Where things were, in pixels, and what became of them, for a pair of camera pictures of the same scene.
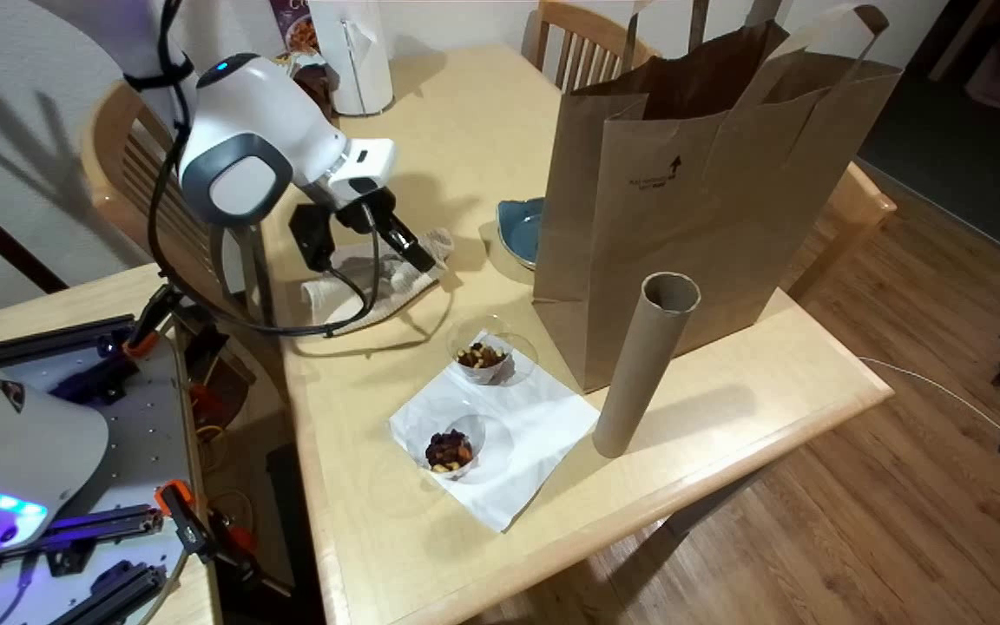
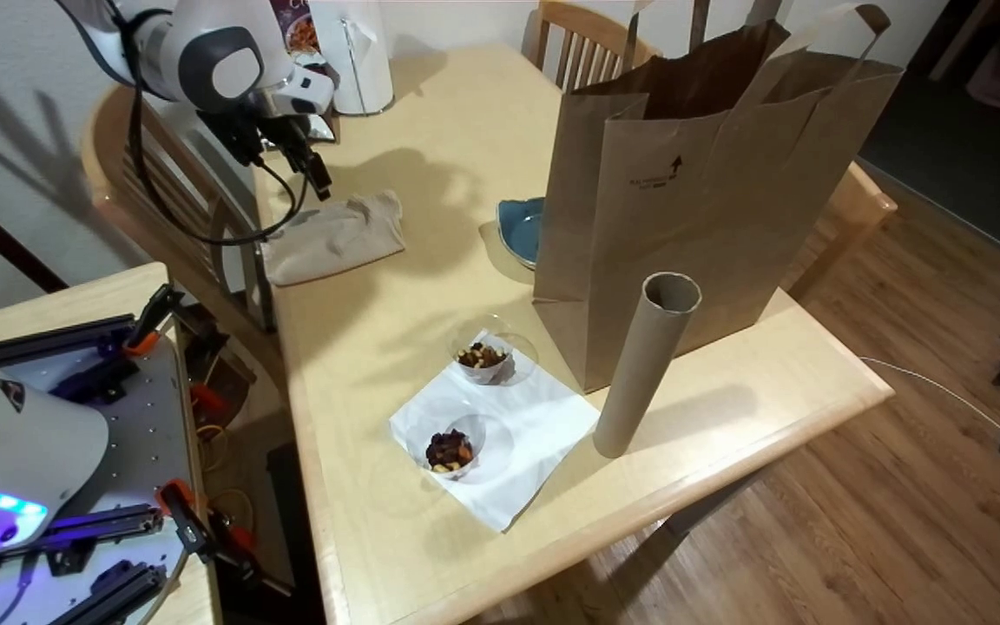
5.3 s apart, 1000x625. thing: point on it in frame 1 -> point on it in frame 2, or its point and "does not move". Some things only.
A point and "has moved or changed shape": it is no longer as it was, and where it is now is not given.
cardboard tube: (655, 321) does not move
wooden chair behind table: (577, 44) does not move
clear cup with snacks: (486, 358) does not move
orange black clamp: (213, 537) does not move
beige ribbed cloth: (365, 288) has moved or changed shape
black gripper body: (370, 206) -> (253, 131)
